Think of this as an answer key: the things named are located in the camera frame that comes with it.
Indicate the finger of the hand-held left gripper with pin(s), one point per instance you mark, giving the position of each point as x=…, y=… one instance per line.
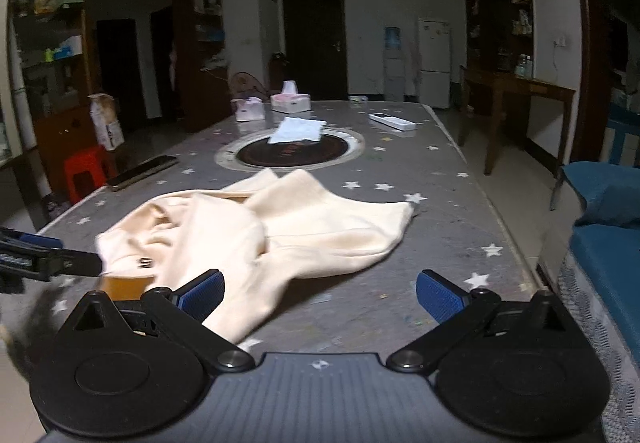
x=75, y=264
x=42, y=241

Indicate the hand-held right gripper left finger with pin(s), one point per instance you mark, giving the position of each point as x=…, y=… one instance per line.
x=202, y=293

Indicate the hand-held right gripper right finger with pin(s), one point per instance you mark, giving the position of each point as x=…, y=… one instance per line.
x=440, y=295

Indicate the cream sweatshirt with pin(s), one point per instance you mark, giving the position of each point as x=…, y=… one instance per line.
x=310, y=228

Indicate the red plastic stool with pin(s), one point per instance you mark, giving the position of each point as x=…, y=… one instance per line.
x=85, y=163

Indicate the black smartphone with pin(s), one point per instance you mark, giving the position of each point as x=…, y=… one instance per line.
x=142, y=172

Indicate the white printed paper bag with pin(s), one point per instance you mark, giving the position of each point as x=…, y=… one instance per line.
x=106, y=123

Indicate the round black table hob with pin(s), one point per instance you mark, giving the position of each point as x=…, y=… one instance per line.
x=280, y=155

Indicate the blue sofa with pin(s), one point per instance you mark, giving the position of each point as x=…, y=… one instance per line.
x=610, y=263

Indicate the white remote control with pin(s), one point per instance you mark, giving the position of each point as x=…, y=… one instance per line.
x=392, y=121

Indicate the white pink tissue pack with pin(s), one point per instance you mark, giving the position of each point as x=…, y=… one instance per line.
x=248, y=110

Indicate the blue white box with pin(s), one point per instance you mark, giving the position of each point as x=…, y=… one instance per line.
x=67, y=54

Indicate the white folded paper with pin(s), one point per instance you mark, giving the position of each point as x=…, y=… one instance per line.
x=300, y=129

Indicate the blue cushion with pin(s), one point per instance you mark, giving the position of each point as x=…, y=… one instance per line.
x=610, y=193

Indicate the pink tissue box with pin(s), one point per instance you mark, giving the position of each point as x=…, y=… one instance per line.
x=290, y=102

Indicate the electric floor fan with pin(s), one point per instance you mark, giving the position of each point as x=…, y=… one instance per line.
x=245, y=83

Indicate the brown wooden side table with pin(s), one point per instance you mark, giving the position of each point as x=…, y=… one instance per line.
x=525, y=85

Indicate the water dispenser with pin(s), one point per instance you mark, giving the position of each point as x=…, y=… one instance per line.
x=393, y=73

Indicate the white refrigerator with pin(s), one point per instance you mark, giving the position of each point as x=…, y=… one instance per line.
x=434, y=63

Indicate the dark wooden chair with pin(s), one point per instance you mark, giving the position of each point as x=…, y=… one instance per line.
x=276, y=70

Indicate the dark wooden door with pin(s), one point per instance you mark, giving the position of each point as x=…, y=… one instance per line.
x=315, y=43

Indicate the dark wooden shelf unit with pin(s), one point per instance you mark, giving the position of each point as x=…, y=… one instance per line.
x=492, y=23

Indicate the dark wooden arched wall cabinet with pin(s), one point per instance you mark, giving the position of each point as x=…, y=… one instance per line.
x=60, y=133

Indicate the blue chair frame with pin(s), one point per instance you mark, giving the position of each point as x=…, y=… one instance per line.
x=622, y=128

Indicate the dark wooden door frame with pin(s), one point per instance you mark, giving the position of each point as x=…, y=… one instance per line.
x=585, y=73

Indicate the white wall socket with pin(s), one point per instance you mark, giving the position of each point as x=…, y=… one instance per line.
x=561, y=42

